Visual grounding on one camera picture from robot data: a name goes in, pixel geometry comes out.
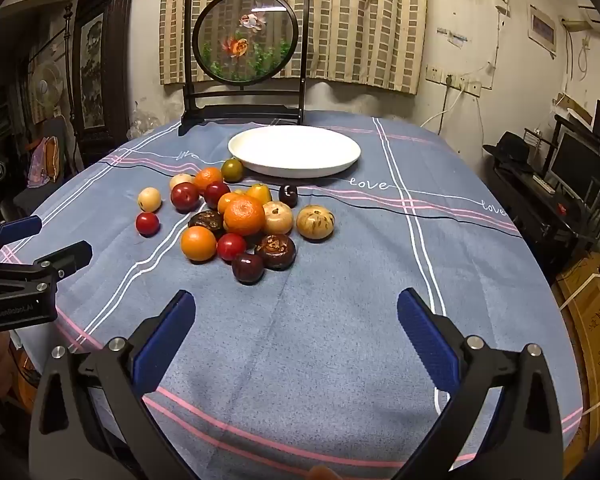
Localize white plate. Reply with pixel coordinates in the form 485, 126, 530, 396
228, 125, 362, 178

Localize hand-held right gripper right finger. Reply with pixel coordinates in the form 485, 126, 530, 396
396, 287, 566, 480

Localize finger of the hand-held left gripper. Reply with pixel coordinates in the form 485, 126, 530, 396
0, 215, 43, 261
0, 240, 93, 287

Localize goldfish picture on stand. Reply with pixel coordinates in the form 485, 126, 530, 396
178, 0, 312, 137

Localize white electric fan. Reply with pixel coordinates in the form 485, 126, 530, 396
27, 60, 66, 121

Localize bright red plum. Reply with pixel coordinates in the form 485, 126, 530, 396
216, 233, 248, 262

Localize black computer monitor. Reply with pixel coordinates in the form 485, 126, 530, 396
550, 132, 600, 196

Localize beige checked curtain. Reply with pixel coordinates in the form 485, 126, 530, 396
159, 0, 428, 95

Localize small open cardboard box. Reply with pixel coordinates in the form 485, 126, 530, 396
552, 92, 593, 123

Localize green-brown plum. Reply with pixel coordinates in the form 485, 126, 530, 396
221, 158, 245, 183

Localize dark maroon plum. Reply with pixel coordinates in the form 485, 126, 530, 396
231, 253, 266, 285

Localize paper wall label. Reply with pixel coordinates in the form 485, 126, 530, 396
437, 27, 468, 46

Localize pale speckled mangosteen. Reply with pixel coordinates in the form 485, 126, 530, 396
296, 205, 336, 240

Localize rough-skinned tangerine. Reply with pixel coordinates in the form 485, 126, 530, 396
223, 195, 266, 237

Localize clear plastic bag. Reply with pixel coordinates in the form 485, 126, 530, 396
127, 100, 168, 138

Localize black desk rack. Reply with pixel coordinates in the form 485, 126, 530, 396
490, 115, 600, 271

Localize pink bag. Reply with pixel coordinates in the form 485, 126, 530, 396
27, 135, 61, 188

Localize yellow-orange persimmon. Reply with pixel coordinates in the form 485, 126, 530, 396
245, 183, 273, 206

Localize framed wall notice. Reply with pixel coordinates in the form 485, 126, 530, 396
527, 5, 558, 56

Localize blue plaid tablecloth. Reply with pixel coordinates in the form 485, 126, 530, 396
0, 110, 586, 480

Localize black hat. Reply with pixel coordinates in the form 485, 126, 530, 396
482, 131, 531, 163

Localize beige apple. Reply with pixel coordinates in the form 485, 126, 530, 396
262, 201, 294, 235

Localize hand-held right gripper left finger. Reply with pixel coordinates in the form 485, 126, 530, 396
28, 290, 197, 480

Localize red tomato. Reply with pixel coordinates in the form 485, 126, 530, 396
135, 212, 161, 236

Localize cardboard boxes with straps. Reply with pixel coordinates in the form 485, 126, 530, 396
552, 252, 600, 461

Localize dark wooden framed picture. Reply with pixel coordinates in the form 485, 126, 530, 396
71, 0, 138, 166

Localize dark brown mangosteen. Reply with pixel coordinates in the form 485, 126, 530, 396
188, 210, 226, 235
256, 233, 297, 271

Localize dark wooden pole stand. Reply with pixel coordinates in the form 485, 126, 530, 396
62, 2, 81, 171

